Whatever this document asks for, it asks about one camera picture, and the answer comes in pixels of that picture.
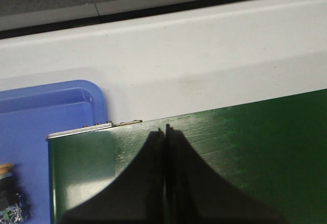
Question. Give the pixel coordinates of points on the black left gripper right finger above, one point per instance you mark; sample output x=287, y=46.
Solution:
x=196, y=193

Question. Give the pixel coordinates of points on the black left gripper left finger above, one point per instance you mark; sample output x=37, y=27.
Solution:
x=135, y=196

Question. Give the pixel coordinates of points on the blue plastic tray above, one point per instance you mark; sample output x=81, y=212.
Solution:
x=28, y=115

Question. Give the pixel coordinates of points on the aluminium conveyor frame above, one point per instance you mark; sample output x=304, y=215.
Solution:
x=86, y=128

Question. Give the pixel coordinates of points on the yellow push button switch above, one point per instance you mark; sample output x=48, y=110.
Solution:
x=14, y=206

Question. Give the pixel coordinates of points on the green conveyor belt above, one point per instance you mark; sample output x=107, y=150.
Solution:
x=272, y=150

